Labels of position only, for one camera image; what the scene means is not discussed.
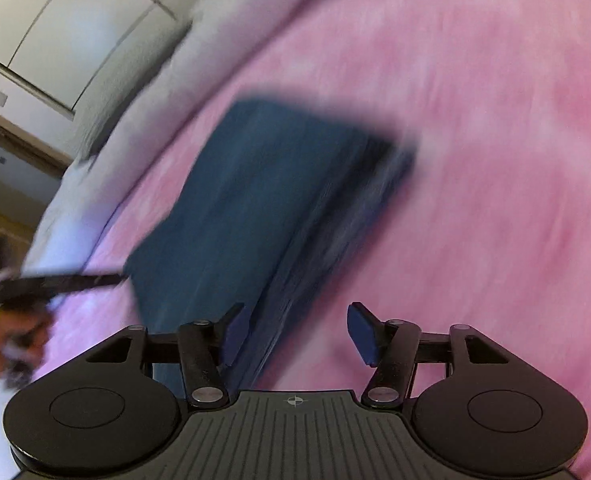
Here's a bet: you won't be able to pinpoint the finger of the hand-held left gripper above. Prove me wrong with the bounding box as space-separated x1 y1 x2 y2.
43 271 127 295

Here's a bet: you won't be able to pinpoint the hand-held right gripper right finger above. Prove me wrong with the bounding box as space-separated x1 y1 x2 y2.
347 302 519 408

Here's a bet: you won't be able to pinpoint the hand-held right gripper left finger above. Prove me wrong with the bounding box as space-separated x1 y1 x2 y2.
78 302 249 408

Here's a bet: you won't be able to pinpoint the blue denim jeans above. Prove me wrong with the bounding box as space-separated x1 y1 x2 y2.
126 92 419 401

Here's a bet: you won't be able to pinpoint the person's left hand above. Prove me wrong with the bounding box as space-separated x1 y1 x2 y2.
0 307 55 388

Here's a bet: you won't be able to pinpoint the white ribbed quilt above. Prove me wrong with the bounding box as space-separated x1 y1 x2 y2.
23 0 339 283

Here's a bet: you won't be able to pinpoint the pink floral blanket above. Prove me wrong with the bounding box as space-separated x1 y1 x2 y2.
26 0 591 480

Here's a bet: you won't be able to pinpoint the white wardrobe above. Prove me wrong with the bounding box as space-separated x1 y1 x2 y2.
0 0 212 117

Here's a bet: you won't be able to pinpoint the brown door frame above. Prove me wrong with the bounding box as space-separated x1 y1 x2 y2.
0 109 75 177

